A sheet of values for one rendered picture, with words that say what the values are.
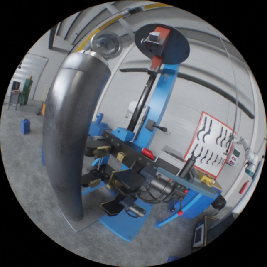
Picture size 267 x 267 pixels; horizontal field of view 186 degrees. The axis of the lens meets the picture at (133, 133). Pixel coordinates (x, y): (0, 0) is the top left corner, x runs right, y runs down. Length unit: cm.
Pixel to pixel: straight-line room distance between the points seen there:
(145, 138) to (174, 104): 192
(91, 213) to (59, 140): 107
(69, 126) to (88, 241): 128
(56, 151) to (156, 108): 92
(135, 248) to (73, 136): 144
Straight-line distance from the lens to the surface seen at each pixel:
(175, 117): 253
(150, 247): 156
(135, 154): 75
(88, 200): 131
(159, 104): 95
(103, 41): 48
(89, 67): 27
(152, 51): 66
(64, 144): 29
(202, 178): 101
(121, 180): 49
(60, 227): 138
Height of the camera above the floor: 133
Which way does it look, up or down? 10 degrees down
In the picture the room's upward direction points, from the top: 23 degrees clockwise
